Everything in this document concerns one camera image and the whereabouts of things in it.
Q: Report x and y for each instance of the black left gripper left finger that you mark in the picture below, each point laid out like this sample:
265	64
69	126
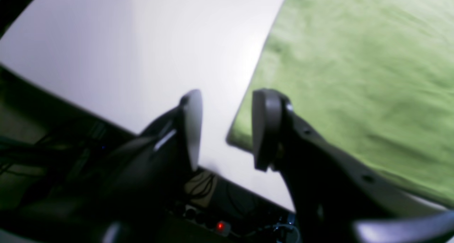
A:
122	193

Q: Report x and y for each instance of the black power strip red light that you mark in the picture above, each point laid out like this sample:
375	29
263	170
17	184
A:
252	227

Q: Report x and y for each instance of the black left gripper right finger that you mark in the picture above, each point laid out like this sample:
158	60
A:
337	198

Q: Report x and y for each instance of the green T-shirt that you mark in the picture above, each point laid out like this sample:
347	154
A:
373	77

